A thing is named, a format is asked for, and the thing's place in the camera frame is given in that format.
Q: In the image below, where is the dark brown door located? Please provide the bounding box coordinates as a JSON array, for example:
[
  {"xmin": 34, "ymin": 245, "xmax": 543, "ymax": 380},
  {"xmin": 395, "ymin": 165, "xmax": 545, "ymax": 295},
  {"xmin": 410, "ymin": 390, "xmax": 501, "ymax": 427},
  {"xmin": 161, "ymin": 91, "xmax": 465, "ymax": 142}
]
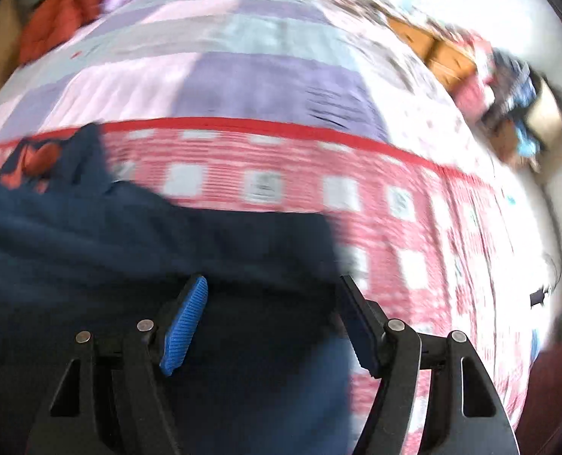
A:
[{"xmin": 518, "ymin": 336, "xmax": 562, "ymax": 455}]

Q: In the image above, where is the beige woven basket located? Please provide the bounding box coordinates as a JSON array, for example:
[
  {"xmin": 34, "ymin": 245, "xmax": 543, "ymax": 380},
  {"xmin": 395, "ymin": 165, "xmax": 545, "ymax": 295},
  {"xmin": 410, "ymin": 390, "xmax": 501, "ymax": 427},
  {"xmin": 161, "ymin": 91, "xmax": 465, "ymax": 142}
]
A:
[{"xmin": 522, "ymin": 78, "xmax": 562, "ymax": 147}]

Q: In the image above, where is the navy padded jacket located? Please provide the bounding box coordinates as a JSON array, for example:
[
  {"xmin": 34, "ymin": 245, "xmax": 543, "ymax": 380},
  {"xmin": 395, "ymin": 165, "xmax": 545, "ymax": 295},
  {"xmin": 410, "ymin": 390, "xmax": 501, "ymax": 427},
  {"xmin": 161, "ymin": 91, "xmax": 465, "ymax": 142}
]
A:
[{"xmin": 0, "ymin": 123, "xmax": 371, "ymax": 455}]

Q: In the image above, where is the cardboard box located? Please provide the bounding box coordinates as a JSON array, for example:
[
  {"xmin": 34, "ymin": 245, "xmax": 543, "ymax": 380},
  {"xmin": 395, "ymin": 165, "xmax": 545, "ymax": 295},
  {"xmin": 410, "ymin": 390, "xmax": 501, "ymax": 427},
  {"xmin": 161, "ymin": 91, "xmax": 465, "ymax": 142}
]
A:
[{"xmin": 492, "ymin": 121, "xmax": 542, "ymax": 166}]

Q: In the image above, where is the pile of clothes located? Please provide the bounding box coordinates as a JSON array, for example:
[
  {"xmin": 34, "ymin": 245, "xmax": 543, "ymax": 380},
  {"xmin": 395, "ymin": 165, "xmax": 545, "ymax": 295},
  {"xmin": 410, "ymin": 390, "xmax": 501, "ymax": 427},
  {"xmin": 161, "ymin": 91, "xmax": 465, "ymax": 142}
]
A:
[{"xmin": 484, "ymin": 47, "xmax": 542, "ymax": 124}]

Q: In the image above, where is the orange padded jacket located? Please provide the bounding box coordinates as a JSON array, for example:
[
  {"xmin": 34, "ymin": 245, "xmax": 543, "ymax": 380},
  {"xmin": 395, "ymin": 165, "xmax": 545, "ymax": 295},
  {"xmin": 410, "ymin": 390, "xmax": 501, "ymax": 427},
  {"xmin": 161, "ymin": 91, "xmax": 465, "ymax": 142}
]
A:
[{"xmin": 18, "ymin": 0, "xmax": 121, "ymax": 64}]

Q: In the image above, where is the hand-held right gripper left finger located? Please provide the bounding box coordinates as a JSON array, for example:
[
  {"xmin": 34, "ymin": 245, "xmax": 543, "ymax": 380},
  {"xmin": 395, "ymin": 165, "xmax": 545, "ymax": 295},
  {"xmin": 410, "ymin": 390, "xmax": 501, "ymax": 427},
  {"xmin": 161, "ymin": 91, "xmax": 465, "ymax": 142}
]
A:
[{"xmin": 34, "ymin": 272, "xmax": 210, "ymax": 455}]

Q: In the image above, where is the wooden nightstand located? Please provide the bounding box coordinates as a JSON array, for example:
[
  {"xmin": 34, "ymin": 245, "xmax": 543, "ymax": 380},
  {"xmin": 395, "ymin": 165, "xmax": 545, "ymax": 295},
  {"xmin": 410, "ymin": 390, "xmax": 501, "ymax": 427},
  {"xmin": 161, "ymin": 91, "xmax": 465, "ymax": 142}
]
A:
[{"xmin": 387, "ymin": 14, "xmax": 481, "ymax": 91}]

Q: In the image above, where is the patchwork bed quilt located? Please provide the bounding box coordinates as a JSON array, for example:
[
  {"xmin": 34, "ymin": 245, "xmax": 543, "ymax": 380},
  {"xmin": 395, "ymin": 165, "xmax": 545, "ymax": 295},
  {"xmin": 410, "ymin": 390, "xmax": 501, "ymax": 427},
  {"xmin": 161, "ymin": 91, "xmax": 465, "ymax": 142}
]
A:
[{"xmin": 0, "ymin": 0, "xmax": 562, "ymax": 366}]

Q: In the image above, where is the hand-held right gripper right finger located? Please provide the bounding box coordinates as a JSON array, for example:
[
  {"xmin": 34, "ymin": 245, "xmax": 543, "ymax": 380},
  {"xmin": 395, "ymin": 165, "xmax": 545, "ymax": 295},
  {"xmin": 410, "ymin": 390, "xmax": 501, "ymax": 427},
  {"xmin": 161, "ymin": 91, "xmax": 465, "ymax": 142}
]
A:
[{"xmin": 338, "ymin": 275, "xmax": 521, "ymax": 455}]

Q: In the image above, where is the red checked mat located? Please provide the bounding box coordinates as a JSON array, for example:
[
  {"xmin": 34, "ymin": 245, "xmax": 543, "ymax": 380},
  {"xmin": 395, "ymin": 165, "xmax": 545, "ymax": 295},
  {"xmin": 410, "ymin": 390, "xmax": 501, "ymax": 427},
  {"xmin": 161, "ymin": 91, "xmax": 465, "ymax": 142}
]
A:
[{"xmin": 0, "ymin": 116, "xmax": 542, "ymax": 455}]

